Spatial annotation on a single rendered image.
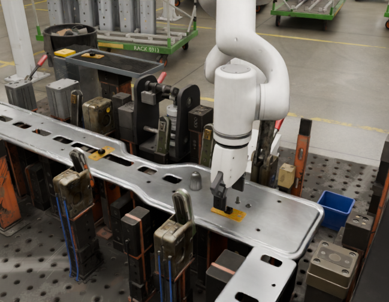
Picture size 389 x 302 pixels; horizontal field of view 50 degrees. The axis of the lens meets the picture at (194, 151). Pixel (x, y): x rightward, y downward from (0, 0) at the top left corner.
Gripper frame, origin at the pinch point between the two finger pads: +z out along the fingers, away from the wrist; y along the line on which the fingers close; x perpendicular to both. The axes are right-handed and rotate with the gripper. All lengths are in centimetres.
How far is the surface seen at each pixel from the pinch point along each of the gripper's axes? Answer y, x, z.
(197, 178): -4.2, -11.5, 1.5
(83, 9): -328, -388, 50
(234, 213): -0.4, 1.5, 4.8
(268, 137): -19.0, 1.2, -7.7
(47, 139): -3, -68, 5
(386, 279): 5.4, 36.9, 2.1
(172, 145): -23.9, -33.4, 7.1
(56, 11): -299, -407, 50
